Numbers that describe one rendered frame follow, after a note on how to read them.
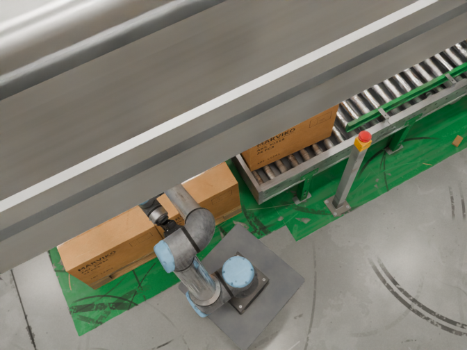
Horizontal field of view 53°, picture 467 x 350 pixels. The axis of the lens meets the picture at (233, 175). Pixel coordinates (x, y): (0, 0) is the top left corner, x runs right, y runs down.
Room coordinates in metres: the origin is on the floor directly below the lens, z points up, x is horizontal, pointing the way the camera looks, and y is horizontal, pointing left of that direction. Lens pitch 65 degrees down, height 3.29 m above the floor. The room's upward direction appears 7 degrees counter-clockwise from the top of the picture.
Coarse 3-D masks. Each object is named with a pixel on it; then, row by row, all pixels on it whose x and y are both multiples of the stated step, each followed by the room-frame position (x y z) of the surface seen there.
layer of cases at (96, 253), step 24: (216, 168) 1.36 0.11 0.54; (192, 192) 1.21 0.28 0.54; (216, 192) 1.19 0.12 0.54; (120, 216) 1.11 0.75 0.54; (144, 216) 1.09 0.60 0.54; (168, 216) 1.07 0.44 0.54; (216, 216) 1.16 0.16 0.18; (72, 240) 0.99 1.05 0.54; (96, 240) 0.97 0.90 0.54; (120, 240) 0.95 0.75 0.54; (144, 240) 0.97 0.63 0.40; (72, 264) 0.83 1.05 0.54; (96, 264) 0.85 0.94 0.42; (120, 264) 0.89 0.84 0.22
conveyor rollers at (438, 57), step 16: (448, 48) 2.08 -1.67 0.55; (464, 48) 2.07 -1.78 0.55; (432, 64) 1.96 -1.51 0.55; (448, 64) 1.94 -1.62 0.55; (400, 80) 1.86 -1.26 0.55; (416, 80) 1.84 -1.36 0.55; (368, 96) 1.76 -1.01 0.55; (384, 96) 1.75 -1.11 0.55; (352, 112) 1.64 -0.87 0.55; (336, 128) 1.54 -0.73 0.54; (288, 160) 1.36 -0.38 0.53; (304, 160) 1.34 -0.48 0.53; (256, 176) 1.26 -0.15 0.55; (272, 176) 1.24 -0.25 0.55
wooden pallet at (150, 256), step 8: (240, 208) 1.23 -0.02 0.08; (224, 216) 1.18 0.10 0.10; (232, 216) 1.20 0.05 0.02; (216, 224) 1.15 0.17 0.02; (144, 256) 0.95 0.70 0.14; (152, 256) 0.97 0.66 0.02; (128, 264) 0.90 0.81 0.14; (136, 264) 0.93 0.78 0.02; (112, 272) 0.86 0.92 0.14; (120, 272) 0.89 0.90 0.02; (104, 280) 0.83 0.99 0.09; (112, 280) 0.84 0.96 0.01; (96, 288) 0.80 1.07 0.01
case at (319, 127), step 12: (336, 108) 1.48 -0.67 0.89; (312, 120) 1.43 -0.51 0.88; (324, 120) 1.46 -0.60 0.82; (288, 132) 1.38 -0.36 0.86; (300, 132) 1.41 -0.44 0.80; (312, 132) 1.43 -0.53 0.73; (324, 132) 1.46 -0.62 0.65; (264, 144) 1.33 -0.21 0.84; (276, 144) 1.35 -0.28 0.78; (288, 144) 1.38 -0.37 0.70; (300, 144) 1.41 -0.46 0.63; (252, 156) 1.30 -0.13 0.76; (264, 156) 1.33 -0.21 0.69; (276, 156) 1.35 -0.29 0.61; (252, 168) 1.30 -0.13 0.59
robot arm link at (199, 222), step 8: (168, 192) 0.84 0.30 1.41; (176, 192) 0.81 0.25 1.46; (184, 192) 0.80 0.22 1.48; (176, 200) 0.77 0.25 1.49; (184, 200) 0.74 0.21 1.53; (192, 200) 0.74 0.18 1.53; (176, 208) 0.74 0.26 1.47; (184, 208) 0.69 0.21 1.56; (192, 208) 0.68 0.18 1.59; (200, 208) 0.66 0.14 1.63; (184, 216) 0.66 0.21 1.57; (192, 216) 0.62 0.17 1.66; (200, 216) 0.62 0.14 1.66; (208, 216) 0.62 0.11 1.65; (192, 224) 0.58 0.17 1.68; (200, 224) 0.58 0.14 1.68; (208, 224) 0.58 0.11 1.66; (192, 232) 0.55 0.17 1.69; (200, 232) 0.55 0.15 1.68; (208, 232) 0.55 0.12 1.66; (200, 240) 0.52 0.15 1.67; (208, 240) 0.53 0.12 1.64; (200, 248) 0.50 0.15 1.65
